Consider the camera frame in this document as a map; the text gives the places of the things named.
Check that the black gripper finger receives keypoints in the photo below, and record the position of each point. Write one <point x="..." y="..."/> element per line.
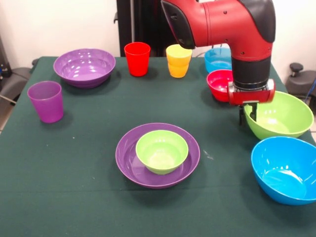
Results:
<point x="253" y="112"/>
<point x="241" y="114"/>

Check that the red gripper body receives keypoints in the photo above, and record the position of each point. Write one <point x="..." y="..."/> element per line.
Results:
<point x="249" y="96"/>

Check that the large green bowl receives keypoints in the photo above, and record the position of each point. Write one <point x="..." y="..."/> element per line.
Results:
<point x="284" y="118"/>

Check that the small green bowl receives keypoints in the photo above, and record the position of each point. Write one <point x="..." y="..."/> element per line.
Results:
<point x="160" y="153"/>

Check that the large purple bowl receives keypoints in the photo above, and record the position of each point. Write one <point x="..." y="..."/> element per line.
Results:
<point x="84" y="69"/>
<point x="126" y="158"/>

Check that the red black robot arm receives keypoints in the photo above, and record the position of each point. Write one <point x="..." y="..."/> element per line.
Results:
<point x="222" y="22"/>

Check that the small red bowl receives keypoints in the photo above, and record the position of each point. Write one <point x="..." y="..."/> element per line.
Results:
<point x="217" y="85"/>

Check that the small blue bowl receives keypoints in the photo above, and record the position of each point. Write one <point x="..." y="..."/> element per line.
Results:
<point x="214" y="61"/>

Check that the dark grey equipment base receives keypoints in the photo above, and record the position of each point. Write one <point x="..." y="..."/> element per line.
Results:
<point x="301" y="81"/>
<point x="14" y="81"/>

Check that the large blue bowl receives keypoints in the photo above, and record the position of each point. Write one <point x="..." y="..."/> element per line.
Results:
<point x="284" y="172"/>

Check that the yellow cup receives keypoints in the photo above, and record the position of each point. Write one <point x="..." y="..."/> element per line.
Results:
<point x="177" y="66"/>

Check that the red cup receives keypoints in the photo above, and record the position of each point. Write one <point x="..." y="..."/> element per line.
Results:
<point x="137" y="61"/>

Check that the dark green tablecloth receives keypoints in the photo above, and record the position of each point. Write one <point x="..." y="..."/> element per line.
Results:
<point x="74" y="172"/>

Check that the purple cup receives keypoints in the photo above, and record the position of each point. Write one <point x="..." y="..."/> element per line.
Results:
<point x="47" y="103"/>

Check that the black equipment rack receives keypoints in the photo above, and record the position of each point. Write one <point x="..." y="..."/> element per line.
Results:
<point x="3" y="61"/>

